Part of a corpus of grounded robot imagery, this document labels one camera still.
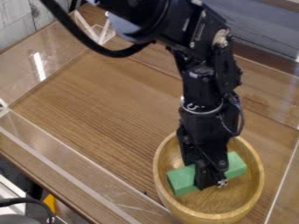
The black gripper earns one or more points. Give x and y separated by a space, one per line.
203 134

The green rectangular block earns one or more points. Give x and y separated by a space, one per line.
180 178

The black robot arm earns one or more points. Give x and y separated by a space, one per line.
198 38

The brown wooden bowl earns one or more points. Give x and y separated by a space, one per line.
215 205

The yellow black device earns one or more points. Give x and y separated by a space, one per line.
36 212

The clear acrylic tray wall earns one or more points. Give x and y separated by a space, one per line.
95 193

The clear acrylic corner bracket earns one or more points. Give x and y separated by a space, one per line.
100 32

